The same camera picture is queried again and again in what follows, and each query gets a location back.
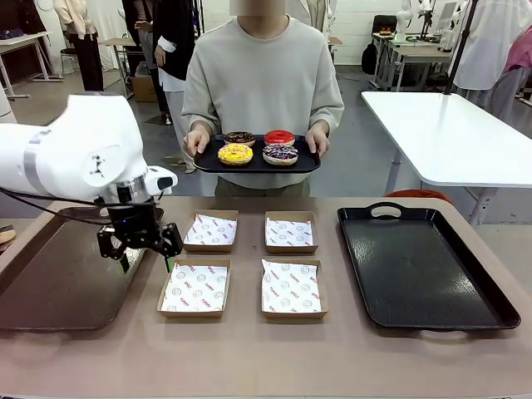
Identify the pink garment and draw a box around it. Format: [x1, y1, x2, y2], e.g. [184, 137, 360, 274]
[505, 28, 532, 82]

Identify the white printed paper liner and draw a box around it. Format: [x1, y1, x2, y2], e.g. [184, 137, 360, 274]
[261, 259, 323, 313]
[160, 262, 229, 313]
[265, 216, 313, 247]
[185, 214, 238, 246]

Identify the small black serving tray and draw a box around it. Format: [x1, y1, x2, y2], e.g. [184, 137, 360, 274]
[193, 133, 322, 175]

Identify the person's right hand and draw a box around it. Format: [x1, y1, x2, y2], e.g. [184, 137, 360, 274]
[182, 129, 209, 158]

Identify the cardboard shipping box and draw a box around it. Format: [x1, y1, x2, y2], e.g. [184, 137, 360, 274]
[131, 62, 160, 103]

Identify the hanging white garment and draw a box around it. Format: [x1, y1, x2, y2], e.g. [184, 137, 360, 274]
[451, 0, 532, 91]

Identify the yellow sprinkle donut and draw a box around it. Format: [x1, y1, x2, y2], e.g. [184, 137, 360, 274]
[217, 143, 254, 167]

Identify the black office chair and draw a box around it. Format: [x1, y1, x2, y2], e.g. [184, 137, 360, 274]
[372, 14, 399, 35]

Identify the purple drizzled sprinkle donut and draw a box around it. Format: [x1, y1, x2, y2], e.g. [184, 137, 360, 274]
[262, 143, 299, 166]

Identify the large brown handled tray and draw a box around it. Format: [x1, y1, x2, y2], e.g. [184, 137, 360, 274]
[0, 203, 165, 333]

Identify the orange stool seat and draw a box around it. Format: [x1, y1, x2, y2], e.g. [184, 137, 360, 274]
[384, 189, 454, 204]

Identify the beige shoe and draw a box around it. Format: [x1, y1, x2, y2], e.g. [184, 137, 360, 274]
[0, 224, 17, 253]

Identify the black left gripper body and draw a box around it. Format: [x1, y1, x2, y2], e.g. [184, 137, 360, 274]
[106, 200, 166, 250]

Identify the white rounded table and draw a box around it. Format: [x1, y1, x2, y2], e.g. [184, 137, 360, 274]
[360, 90, 532, 225]

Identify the person's left hand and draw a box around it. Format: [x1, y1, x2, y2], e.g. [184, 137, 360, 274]
[304, 126, 332, 159]

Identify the black backpack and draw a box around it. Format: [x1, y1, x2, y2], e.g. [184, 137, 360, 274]
[361, 41, 379, 76]

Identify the grey lab table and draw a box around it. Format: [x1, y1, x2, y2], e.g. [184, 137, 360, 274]
[372, 32, 454, 92]

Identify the large black handled tray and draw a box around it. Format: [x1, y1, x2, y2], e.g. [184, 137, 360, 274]
[337, 202, 522, 333]

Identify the hanging cream coat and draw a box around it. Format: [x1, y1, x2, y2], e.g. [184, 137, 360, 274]
[297, 0, 333, 34]

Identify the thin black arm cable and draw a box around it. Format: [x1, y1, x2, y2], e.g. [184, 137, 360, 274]
[0, 185, 110, 217]

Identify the person in beige sweater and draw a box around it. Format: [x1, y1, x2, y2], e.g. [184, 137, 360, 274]
[180, 0, 346, 198]

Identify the red glazed donut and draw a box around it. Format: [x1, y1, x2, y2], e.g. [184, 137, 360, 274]
[264, 129, 297, 147]

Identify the brown cardboard donut box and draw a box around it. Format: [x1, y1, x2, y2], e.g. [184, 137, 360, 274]
[264, 210, 320, 255]
[155, 259, 232, 319]
[260, 259, 329, 320]
[182, 209, 240, 254]

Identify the person in black vest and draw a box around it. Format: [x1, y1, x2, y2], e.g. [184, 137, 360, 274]
[152, 0, 196, 126]

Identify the person's right forearm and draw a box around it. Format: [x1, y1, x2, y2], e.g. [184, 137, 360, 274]
[181, 93, 221, 134]

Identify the person's left forearm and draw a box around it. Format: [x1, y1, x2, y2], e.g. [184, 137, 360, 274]
[309, 93, 346, 133]

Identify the black stand pole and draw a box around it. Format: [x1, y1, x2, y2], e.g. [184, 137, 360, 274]
[442, 0, 479, 96]

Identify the white workbench table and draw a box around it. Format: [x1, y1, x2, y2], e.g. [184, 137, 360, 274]
[0, 31, 53, 100]

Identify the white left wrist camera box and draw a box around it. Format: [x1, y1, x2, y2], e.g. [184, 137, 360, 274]
[145, 165, 179, 196]

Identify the chocolate sprinkle donut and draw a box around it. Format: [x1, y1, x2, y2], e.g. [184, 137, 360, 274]
[224, 131, 256, 148]

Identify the small wood top table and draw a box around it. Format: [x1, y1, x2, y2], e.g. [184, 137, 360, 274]
[99, 37, 138, 101]

